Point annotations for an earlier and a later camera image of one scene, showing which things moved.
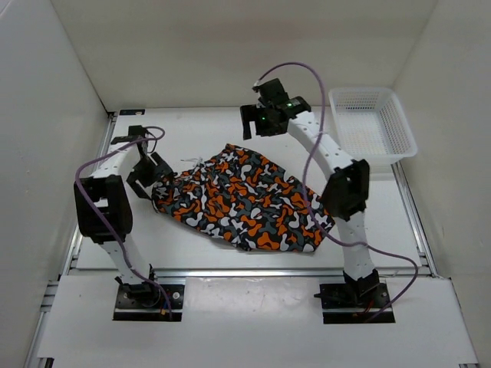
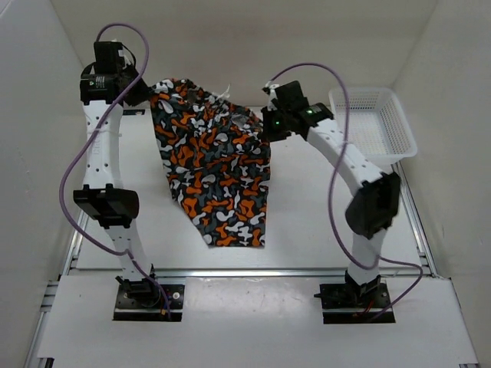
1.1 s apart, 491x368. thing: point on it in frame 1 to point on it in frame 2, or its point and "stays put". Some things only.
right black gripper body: x=264 y=125 stays put
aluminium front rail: x=251 y=273 stays put
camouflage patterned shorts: x=237 y=196 to x=218 y=159
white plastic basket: x=372 y=126 stays put
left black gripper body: x=144 y=170 to x=130 y=73
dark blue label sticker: x=139 y=112 stays put
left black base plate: x=145 y=302 stays put
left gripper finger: x=164 y=174 to x=139 y=95
